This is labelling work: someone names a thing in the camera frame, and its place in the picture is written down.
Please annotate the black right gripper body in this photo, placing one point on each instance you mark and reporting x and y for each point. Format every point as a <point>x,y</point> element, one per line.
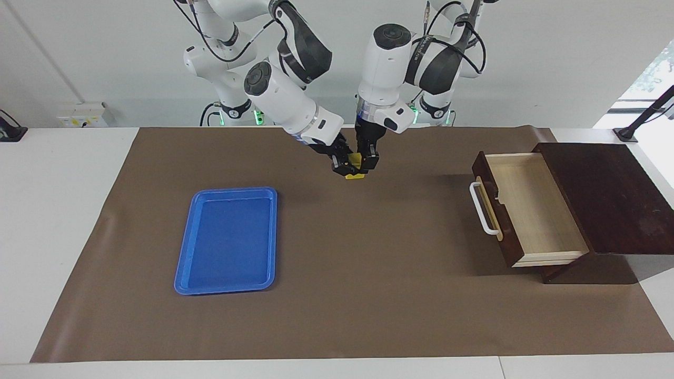
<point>331,145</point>

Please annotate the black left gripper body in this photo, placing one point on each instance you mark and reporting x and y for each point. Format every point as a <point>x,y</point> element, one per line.
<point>367,137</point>

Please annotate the yellow block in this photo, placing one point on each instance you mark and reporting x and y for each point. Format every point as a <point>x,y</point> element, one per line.
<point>357,160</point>

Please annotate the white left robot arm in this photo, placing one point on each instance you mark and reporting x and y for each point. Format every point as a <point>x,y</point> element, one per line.
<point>384,68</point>

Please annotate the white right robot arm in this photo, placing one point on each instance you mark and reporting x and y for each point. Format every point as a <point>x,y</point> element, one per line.
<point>284,105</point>

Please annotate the brown table mat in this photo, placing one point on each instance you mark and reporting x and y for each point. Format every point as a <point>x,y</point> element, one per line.
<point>368,263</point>

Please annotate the blue plastic tray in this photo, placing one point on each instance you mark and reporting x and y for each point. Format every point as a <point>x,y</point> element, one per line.
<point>226,242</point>

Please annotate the dark wooden cabinet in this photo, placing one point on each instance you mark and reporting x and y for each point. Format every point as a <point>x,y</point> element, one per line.
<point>616,200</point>

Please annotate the black pole stand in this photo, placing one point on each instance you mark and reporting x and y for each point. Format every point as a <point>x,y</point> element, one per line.
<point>645,113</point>

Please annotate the bright window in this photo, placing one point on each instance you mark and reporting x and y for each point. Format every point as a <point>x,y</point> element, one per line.
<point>650,79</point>

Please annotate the black desk clamp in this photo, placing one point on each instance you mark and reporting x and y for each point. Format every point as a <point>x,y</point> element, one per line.
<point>10,131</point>

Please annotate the white wall socket box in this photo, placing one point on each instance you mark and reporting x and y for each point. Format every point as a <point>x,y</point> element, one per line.
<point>79,118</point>

